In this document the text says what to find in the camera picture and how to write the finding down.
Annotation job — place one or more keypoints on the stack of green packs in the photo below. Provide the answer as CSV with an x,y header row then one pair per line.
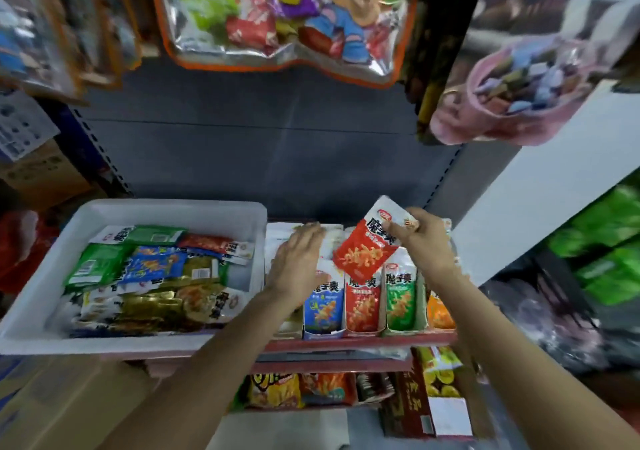
x,y
605,250

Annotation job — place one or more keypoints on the hanging pink candy bag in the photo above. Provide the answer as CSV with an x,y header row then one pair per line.
x,y
520,90

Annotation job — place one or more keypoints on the person's right forearm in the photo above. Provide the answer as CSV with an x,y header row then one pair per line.
x,y
530,365

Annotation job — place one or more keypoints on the gold display box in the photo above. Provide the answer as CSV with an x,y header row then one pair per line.
x,y
282,235

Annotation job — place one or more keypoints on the blue snack packet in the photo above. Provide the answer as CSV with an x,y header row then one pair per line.
x,y
325,307

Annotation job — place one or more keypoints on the blue display box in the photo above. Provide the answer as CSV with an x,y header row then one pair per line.
x,y
325,335

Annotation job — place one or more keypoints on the orange snack packet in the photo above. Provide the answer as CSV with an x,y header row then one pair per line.
x,y
440,313

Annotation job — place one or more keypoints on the row of orange chip bags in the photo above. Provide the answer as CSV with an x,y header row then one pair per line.
x,y
300,390

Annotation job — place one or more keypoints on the dark red white-label carton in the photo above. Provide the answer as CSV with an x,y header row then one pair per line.
x,y
410,410

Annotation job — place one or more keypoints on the orange trimmed colourful candy bag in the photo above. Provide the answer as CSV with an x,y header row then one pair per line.
x,y
280,15

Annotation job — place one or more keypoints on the blue print cardboard carton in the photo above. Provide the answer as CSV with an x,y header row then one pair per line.
x,y
60,405

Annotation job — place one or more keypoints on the red plastic bag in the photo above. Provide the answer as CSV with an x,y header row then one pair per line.
x,y
18,250

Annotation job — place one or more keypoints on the person's right hand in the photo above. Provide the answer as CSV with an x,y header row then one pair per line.
x,y
430,247

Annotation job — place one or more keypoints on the white plastic bin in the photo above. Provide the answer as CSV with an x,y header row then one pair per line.
x,y
40,295

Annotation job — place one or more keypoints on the person's left hand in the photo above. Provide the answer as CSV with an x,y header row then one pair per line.
x,y
295,265

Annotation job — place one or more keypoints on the red display box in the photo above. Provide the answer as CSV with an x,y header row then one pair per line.
x,y
365,335

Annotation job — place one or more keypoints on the green display box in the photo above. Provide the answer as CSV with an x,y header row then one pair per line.
x,y
420,305

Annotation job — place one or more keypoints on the hanging yellow green snack bags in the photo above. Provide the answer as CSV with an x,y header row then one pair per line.
x,y
435,35

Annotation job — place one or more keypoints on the black plastic wrapped bundle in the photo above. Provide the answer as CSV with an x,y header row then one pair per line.
x,y
545,330

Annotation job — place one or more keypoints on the pile of snack packets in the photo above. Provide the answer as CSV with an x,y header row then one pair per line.
x,y
150,275

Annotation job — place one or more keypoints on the plain brown cardboard carton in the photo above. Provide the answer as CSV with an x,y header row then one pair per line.
x,y
45,175

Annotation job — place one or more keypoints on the white blue carton box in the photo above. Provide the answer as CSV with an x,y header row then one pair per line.
x,y
22,125

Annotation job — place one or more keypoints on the yellow snack packets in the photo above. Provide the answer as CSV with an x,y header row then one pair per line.
x,y
440,370

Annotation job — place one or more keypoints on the person's left forearm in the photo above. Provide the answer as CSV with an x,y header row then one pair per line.
x,y
200,375

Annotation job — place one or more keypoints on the orange trimmed toy snack bag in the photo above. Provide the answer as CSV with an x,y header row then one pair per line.
x,y
55,25

